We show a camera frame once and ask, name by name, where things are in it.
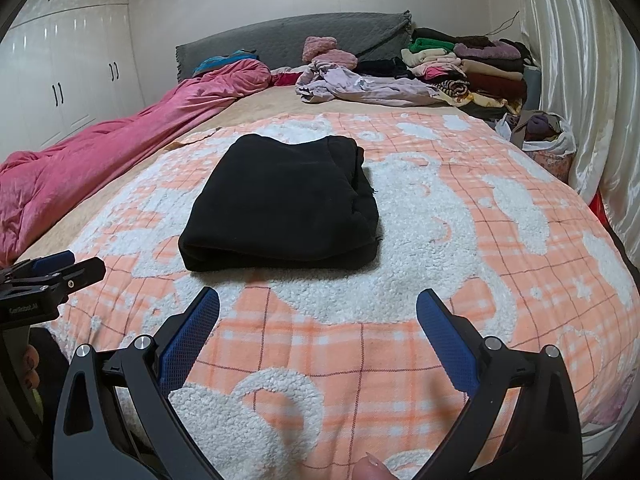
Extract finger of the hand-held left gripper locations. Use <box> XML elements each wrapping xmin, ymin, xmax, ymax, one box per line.
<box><xmin>30</xmin><ymin>258</ymin><xmax>107</xmax><ymax>303</ymax></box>
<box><xmin>0</xmin><ymin>251</ymin><xmax>76</xmax><ymax>283</ymax></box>

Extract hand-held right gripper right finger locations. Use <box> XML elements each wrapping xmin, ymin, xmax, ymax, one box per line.
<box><xmin>416</xmin><ymin>288</ymin><xmax>583</xmax><ymax>480</ymax></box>

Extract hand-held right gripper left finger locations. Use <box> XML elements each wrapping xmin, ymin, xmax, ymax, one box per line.
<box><xmin>52</xmin><ymin>287</ymin><xmax>221</xmax><ymax>480</ymax></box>

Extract black sweater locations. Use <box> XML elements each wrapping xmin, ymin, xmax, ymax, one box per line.
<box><xmin>178</xmin><ymin>133</ymin><xmax>383</xmax><ymax>273</ymax></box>

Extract white bag of clothes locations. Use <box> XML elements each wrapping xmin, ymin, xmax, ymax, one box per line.
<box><xmin>495</xmin><ymin>111</ymin><xmax>577</xmax><ymax>183</ymax></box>

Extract pile of folded clothes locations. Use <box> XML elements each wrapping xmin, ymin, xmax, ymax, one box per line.
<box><xmin>400</xmin><ymin>27</ymin><xmax>533</xmax><ymax>116</ymax></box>

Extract person's left hand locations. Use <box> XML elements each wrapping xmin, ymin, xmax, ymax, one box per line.
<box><xmin>22</xmin><ymin>342</ymin><xmax>42</xmax><ymax>392</ymax></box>

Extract person's right hand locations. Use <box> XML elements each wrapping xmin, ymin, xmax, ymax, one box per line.
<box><xmin>352</xmin><ymin>452</ymin><xmax>401</xmax><ymax>480</ymax></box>

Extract peach plaid fleece blanket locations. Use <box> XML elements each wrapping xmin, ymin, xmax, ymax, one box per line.
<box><xmin>47</xmin><ymin>110</ymin><xmax>640</xmax><ymax>480</ymax></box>

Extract pink quilt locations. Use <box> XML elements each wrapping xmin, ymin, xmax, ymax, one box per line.
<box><xmin>0</xmin><ymin>58</ymin><xmax>273</xmax><ymax>266</ymax></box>

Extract red bag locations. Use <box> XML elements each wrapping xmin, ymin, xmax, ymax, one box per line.
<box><xmin>589</xmin><ymin>195</ymin><xmax>616</xmax><ymax>233</ymax></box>

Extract white wardrobe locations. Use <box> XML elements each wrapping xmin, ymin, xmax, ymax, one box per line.
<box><xmin>0</xmin><ymin>0</ymin><xmax>146</xmax><ymax>156</ymax></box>

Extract bed with beige sheet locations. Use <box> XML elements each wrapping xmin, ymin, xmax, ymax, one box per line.
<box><xmin>15</xmin><ymin>85</ymin><xmax>501</xmax><ymax>261</ymax></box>

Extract blue patterned cloth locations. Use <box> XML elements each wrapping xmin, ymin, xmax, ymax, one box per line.
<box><xmin>192</xmin><ymin>50</ymin><xmax>258</xmax><ymax>76</ymax></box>

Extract grey-blue cushion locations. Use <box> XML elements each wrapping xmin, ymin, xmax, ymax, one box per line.
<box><xmin>522</xmin><ymin>67</ymin><xmax>543</xmax><ymax>111</ymax></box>

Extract crumpled lilac garment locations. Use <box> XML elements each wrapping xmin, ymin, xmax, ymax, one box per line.
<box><xmin>295</xmin><ymin>57</ymin><xmax>443</xmax><ymax>108</ymax></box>

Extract black crumpled garment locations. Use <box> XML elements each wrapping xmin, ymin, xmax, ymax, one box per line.
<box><xmin>356</xmin><ymin>57</ymin><xmax>416</xmax><ymax>78</ymax></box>

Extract white satin curtain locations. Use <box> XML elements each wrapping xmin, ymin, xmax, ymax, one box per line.
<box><xmin>517</xmin><ymin>0</ymin><xmax>640</xmax><ymax>241</ymax></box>

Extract dusty pink cushion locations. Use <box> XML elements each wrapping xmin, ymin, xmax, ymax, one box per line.
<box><xmin>315</xmin><ymin>50</ymin><xmax>358</xmax><ymax>68</ymax></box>

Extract grey padded headboard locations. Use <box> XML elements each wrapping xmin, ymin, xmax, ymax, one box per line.
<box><xmin>175</xmin><ymin>10</ymin><xmax>413</xmax><ymax>81</ymax></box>

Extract pink fluffy garment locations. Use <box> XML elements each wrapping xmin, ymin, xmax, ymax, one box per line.
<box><xmin>302</xmin><ymin>36</ymin><xmax>338</xmax><ymax>61</ymax></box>

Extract dark wall cable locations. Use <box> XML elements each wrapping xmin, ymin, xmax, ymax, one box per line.
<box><xmin>492</xmin><ymin>10</ymin><xmax>521</xmax><ymax>35</ymax></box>

